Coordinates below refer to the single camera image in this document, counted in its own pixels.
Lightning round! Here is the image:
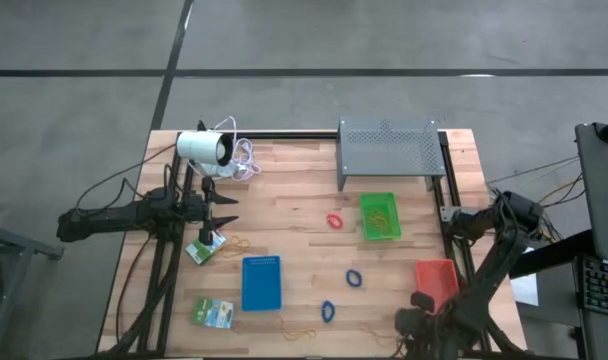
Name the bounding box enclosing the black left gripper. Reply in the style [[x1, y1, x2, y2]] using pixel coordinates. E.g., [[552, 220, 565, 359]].
[[181, 174, 241, 247]]

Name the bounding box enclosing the green crayon box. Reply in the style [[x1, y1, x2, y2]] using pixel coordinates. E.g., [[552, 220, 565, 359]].
[[191, 297, 236, 330], [184, 230, 228, 266]]

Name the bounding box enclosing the orange plastic basket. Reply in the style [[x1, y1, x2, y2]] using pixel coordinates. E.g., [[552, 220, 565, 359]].
[[414, 258, 461, 315]]

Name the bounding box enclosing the blue plastic basket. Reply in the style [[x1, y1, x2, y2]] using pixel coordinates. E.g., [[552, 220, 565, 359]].
[[240, 254, 284, 313]]

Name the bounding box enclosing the green plastic basket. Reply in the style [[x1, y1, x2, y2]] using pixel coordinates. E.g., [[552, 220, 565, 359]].
[[358, 191, 404, 242]]

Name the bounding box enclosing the white cylindrical lamp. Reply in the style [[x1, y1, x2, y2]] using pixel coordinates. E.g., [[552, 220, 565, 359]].
[[175, 129, 235, 179]]

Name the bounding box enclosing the white paper sheet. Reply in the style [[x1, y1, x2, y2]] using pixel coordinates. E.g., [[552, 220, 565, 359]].
[[507, 246, 541, 307]]

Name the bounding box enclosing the black beam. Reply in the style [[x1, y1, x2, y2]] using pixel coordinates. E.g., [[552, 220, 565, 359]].
[[507, 228, 594, 280]]

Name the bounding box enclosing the backlit keyboard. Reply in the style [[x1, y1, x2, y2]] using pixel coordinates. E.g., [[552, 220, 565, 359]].
[[575, 253, 608, 320]]

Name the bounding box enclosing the grey metal stand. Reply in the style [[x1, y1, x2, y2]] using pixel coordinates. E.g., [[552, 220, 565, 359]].
[[0, 218, 66, 360]]

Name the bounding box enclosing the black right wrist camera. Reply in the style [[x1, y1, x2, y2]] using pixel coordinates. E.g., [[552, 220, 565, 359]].
[[409, 290, 436, 314]]

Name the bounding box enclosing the white cable bundle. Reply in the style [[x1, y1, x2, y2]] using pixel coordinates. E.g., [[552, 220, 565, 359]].
[[211, 115, 263, 183]]

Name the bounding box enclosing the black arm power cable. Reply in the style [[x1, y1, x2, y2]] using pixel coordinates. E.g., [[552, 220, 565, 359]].
[[75, 143, 179, 217]]

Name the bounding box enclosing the brown cable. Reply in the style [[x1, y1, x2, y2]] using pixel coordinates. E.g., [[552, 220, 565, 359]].
[[114, 233, 154, 347]]

